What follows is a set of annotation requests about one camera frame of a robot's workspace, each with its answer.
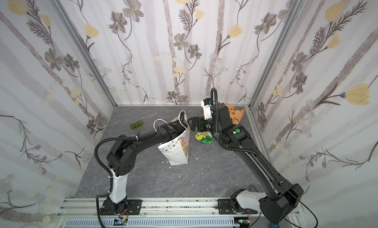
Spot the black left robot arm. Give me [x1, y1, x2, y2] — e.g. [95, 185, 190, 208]
[94, 120, 188, 216]

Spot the aluminium corner post right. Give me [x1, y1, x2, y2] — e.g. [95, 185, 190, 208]
[248, 0, 306, 108]

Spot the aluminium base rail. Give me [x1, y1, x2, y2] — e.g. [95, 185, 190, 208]
[52, 198, 275, 228]

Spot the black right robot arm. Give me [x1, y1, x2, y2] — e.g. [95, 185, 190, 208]
[189, 88, 304, 225]

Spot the aluminium corner post left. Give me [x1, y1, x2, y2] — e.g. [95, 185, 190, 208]
[48, 0, 118, 108]

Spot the aluminium corner post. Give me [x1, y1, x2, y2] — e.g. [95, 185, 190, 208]
[248, 0, 306, 108]
[48, 0, 118, 108]

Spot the white paper bag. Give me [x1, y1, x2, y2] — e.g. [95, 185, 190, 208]
[158, 110, 190, 166]

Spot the green yellow candy packet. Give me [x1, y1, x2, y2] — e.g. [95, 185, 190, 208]
[195, 131, 213, 144]

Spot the orange snack packet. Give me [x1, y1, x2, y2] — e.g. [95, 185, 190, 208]
[226, 104, 245, 125]

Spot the white slotted cable duct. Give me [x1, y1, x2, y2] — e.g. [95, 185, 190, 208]
[62, 217, 239, 228]

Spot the green block on table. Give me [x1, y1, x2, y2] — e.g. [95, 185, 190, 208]
[130, 120, 144, 129]

